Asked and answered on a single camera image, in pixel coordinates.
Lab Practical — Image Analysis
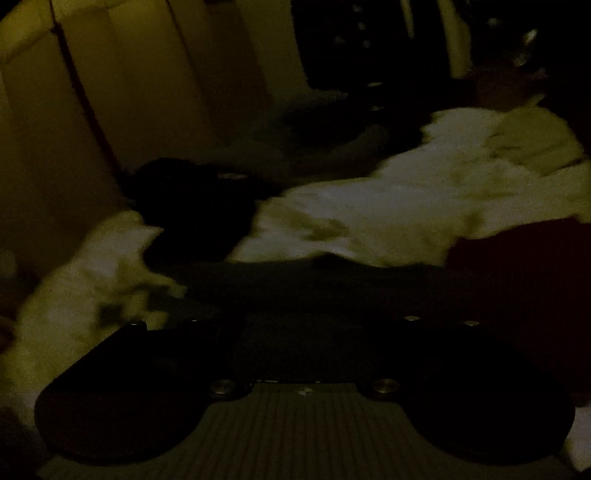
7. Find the red cloth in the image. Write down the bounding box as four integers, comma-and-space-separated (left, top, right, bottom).
443, 217, 591, 404

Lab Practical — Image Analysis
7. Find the large dark garment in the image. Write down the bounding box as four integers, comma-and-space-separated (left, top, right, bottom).
148, 257, 462, 384

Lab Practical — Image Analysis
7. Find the pale crumpled cloth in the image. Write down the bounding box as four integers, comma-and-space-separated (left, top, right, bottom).
487, 105, 588, 177

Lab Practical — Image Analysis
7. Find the white fluffy blanket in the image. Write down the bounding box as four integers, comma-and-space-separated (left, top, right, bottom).
0, 107, 591, 472

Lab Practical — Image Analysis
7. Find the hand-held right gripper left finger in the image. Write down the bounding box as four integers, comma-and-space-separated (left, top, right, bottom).
46, 314, 250, 400

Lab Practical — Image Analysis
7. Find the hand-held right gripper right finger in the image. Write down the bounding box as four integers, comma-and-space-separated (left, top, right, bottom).
360, 316, 564, 402

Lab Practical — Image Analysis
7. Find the black cloth bundle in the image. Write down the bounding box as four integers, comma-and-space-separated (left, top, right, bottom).
121, 157, 262, 265

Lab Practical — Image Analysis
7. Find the dark green cloth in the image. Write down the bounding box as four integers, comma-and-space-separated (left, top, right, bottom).
226, 90, 391, 178

